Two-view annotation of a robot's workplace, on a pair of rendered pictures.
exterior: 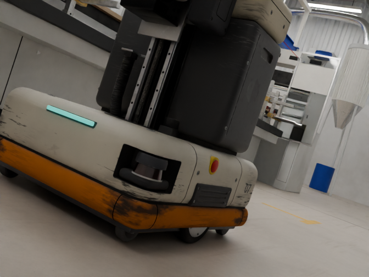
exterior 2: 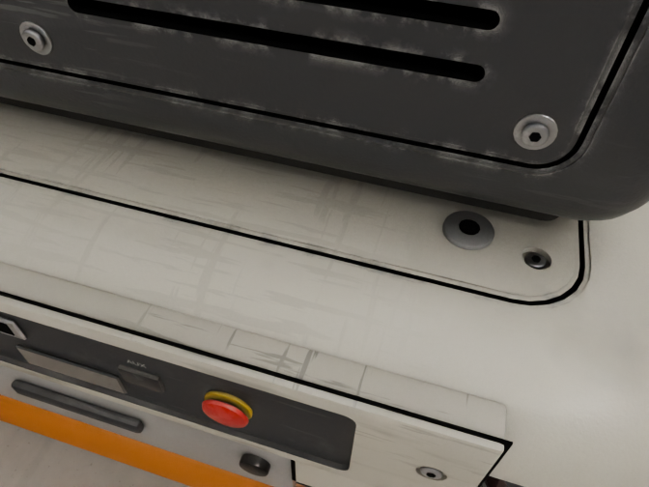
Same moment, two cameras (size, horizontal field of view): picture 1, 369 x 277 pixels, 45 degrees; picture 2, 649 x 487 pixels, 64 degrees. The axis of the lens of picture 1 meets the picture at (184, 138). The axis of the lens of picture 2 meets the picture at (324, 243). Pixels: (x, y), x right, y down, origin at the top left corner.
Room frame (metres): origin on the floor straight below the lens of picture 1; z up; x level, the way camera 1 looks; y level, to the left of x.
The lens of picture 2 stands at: (1.91, 0.06, 0.46)
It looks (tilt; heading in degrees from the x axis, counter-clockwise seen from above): 48 degrees down; 164
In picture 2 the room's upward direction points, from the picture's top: 2 degrees clockwise
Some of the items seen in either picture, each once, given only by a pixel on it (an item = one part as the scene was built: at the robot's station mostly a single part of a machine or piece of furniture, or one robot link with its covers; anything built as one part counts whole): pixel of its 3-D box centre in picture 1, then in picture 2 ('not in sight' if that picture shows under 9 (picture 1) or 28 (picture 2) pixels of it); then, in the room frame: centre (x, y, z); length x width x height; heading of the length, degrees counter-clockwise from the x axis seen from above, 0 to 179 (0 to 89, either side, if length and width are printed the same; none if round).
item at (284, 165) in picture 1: (259, 107); not in sight; (6.23, -0.86, 0.95); 1.65 x 0.70 x 1.90; 59
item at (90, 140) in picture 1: (133, 161); (268, 106); (1.45, 0.13, 0.16); 0.67 x 0.64 x 0.25; 148
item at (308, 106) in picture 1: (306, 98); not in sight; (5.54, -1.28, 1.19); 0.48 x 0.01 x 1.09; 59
